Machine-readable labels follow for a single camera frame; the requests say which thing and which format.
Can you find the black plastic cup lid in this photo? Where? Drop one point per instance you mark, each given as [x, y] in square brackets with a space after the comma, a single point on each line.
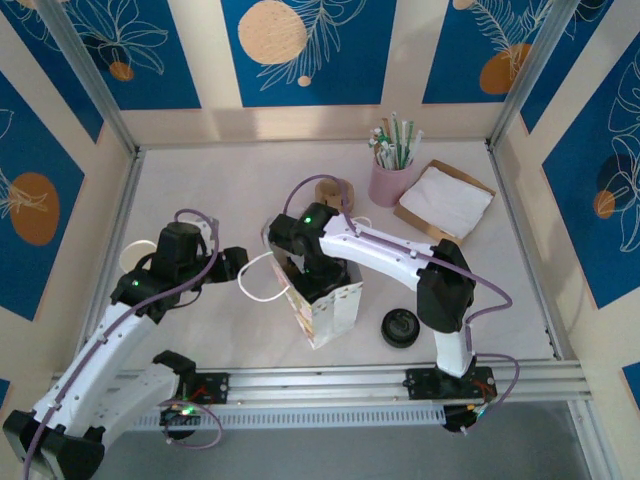
[401, 327]

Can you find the aluminium table side rail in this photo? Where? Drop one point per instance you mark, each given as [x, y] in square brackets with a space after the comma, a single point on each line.
[506, 190]
[120, 225]

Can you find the black controller board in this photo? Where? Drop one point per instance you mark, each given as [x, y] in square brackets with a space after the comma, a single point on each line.
[180, 415]
[457, 420]

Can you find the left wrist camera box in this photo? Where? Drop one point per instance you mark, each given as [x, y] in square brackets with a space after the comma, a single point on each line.
[209, 227]

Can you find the white napkin stack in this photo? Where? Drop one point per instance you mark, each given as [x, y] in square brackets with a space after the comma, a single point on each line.
[445, 197]

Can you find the aluminium frame post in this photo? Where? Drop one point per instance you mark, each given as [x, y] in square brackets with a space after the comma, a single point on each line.
[90, 80]
[545, 65]

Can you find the animal print paper gift bag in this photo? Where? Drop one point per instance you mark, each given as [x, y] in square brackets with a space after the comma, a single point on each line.
[335, 315]

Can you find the white napkins on tray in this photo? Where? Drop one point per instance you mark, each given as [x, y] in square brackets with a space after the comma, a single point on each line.
[465, 180]

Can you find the brown pulp cup carrier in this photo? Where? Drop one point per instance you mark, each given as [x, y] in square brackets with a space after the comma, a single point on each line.
[327, 192]

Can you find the brown wooden stirrer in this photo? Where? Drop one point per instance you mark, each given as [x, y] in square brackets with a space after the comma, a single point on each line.
[385, 124]

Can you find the pink straw holder cup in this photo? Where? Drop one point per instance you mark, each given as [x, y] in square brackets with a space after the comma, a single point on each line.
[387, 187]

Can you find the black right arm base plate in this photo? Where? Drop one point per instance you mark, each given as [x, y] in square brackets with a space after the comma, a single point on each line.
[422, 382]

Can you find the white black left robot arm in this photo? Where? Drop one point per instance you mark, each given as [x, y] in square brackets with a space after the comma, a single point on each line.
[95, 372]

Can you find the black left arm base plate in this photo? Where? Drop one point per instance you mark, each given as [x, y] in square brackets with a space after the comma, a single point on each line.
[215, 387]

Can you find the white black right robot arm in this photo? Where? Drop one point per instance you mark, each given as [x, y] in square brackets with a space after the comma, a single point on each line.
[380, 257]

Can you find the aluminium mounting rail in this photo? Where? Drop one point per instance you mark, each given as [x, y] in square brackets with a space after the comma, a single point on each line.
[320, 387]

